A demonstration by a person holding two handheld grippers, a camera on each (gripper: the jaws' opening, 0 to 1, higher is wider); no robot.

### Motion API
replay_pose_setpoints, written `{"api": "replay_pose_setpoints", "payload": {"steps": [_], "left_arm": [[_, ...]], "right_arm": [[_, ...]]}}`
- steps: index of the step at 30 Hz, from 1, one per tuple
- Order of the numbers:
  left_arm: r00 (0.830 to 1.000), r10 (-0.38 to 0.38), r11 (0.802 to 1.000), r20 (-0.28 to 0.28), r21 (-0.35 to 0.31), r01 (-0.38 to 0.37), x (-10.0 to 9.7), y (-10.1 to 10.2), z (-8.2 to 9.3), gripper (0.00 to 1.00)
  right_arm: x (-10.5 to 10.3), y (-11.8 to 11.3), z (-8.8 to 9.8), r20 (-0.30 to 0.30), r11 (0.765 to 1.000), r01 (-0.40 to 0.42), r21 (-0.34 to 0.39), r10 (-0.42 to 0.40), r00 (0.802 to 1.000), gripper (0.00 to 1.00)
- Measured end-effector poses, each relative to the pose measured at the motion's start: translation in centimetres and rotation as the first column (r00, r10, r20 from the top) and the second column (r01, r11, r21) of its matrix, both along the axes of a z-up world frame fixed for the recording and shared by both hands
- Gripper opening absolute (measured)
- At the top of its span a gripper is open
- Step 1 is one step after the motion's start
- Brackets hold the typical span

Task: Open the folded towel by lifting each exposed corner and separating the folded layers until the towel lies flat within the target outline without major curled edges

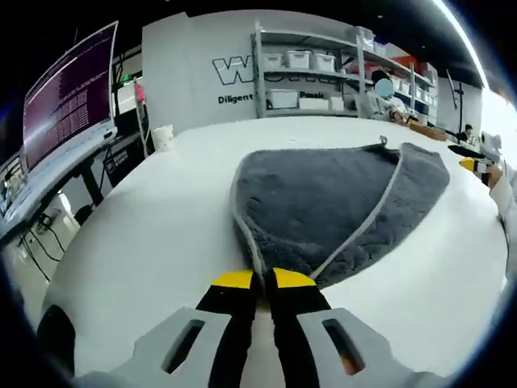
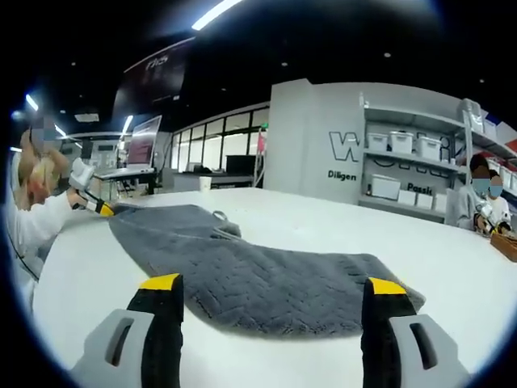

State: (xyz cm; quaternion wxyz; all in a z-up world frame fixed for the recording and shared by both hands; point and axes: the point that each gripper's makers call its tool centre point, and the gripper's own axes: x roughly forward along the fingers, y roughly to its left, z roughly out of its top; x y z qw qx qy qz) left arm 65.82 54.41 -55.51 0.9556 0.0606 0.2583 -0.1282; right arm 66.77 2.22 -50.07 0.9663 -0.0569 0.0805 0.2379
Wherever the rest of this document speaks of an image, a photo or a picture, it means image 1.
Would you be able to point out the black printed panel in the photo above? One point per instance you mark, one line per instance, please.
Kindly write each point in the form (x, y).
(121, 163)

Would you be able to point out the dark round object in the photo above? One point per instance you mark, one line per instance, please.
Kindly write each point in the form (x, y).
(56, 339)

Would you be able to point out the long ceiling light strip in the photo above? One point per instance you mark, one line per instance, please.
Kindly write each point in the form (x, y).
(464, 40)

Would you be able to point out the metal shelf with white bins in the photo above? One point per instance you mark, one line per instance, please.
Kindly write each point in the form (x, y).
(301, 58)

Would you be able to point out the large computer monitor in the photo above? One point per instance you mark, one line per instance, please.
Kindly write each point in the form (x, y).
(68, 97)

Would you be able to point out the grey plush towel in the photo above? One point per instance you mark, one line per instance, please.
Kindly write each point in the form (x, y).
(315, 210)

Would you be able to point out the grey metal shelf unit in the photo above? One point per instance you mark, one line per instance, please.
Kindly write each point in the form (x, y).
(258, 72)
(412, 81)

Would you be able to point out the pink cloth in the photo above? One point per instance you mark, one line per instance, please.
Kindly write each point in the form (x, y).
(140, 92)

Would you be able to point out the white paper cup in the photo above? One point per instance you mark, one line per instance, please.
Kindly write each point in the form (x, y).
(163, 138)

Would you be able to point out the black tripod stand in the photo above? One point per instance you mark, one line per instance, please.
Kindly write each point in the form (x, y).
(459, 105)

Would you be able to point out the grey standing desk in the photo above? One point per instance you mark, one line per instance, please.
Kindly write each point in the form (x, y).
(48, 182)

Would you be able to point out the wooden tray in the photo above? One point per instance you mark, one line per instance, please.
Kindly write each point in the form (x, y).
(430, 131)

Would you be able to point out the person's right hand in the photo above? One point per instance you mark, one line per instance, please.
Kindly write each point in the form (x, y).
(493, 175)

